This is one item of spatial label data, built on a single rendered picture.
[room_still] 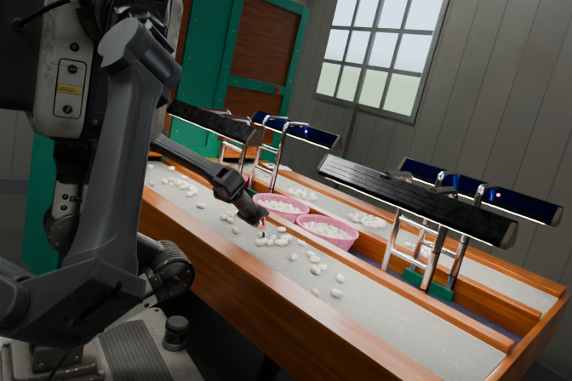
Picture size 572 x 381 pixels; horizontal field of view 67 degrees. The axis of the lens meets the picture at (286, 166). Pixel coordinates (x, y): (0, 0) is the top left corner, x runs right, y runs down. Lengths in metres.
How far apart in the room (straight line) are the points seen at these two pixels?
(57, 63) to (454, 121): 2.66
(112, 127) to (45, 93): 0.33
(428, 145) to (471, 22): 0.87
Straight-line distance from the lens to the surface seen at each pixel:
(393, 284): 1.49
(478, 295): 1.73
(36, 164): 2.69
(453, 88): 3.22
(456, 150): 3.13
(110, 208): 0.51
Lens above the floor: 1.33
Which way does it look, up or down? 11 degrees down
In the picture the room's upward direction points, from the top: 13 degrees clockwise
